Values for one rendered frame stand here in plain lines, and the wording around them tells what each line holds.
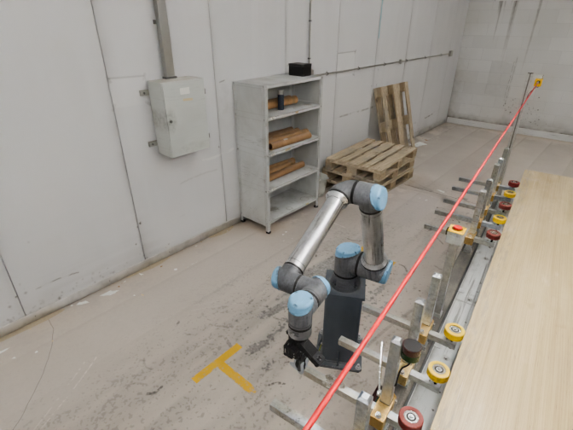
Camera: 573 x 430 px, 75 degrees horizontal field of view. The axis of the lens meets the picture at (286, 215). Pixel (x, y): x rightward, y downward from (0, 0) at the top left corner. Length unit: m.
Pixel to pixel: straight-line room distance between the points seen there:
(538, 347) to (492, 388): 0.34
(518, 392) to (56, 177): 3.00
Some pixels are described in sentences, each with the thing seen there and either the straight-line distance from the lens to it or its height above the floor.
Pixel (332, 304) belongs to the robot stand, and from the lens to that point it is 2.40.
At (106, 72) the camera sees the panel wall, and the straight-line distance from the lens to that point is 3.24.
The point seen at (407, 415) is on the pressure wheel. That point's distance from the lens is 1.48.
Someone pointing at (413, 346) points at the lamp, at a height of 1.17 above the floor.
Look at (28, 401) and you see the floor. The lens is 3.02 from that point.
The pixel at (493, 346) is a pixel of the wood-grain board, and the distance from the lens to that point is 1.82.
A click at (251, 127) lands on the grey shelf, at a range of 3.80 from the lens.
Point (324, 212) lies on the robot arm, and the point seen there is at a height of 1.31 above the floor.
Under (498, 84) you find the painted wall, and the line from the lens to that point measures 9.20.
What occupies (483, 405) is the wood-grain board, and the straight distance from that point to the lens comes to 1.60.
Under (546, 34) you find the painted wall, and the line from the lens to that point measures 9.01.
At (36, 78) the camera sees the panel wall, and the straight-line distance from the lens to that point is 3.07.
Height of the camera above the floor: 2.08
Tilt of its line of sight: 28 degrees down
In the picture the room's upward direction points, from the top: straight up
